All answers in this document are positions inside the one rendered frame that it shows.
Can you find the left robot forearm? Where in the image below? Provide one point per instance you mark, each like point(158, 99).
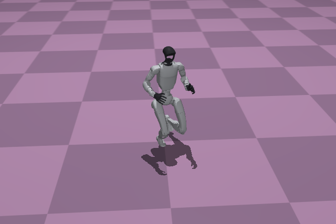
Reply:
point(186, 82)

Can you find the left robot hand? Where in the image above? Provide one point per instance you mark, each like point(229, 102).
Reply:
point(190, 88)

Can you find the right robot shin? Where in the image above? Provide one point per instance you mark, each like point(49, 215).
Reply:
point(161, 135)

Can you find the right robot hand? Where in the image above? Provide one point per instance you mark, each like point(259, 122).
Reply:
point(158, 96)

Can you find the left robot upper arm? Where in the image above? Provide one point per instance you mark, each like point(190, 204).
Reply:
point(181, 71)

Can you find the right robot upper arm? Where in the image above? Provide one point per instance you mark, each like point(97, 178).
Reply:
point(153, 71)

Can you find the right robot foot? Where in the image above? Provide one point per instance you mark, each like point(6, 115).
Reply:
point(161, 142)

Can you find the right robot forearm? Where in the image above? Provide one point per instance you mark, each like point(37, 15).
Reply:
point(148, 89)

